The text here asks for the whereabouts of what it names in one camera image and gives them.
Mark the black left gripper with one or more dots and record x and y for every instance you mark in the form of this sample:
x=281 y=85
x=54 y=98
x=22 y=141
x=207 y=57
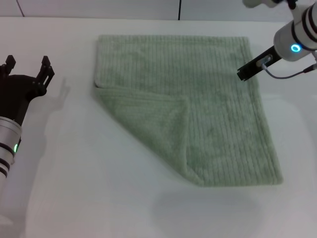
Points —
x=17 y=91

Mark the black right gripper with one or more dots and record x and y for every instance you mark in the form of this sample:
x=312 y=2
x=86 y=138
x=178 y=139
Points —
x=273 y=55

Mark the pale green ribbed towel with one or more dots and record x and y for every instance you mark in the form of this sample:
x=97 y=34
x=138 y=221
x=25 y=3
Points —
x=198 y=86

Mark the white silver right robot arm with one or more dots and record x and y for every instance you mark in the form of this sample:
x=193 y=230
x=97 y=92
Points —
x=287 y=37

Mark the small silver connector socket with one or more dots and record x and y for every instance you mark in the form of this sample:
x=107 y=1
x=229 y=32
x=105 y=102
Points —
x=267 y=59

